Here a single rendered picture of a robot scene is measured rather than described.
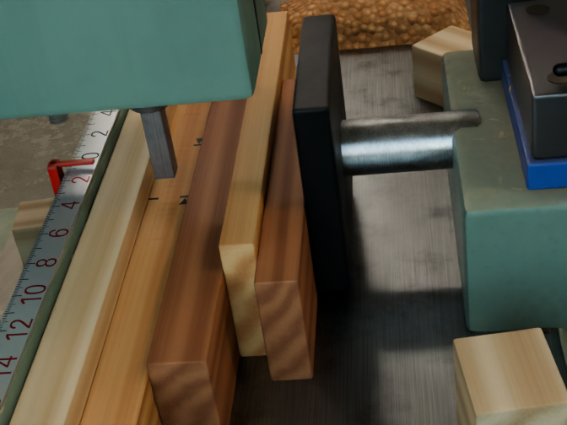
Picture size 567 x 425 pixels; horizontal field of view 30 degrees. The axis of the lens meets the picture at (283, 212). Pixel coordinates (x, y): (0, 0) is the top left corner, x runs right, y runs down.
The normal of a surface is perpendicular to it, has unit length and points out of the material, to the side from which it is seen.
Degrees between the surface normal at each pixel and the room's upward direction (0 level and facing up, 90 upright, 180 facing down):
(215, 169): 0
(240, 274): 90
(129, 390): 0
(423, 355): 0
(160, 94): 90
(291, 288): 90
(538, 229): 90
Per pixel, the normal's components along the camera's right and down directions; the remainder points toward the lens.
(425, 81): -0.76, 0.44
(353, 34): -0.11, 0.23
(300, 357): -0.07, 0.56
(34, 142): -0.12, -0.83
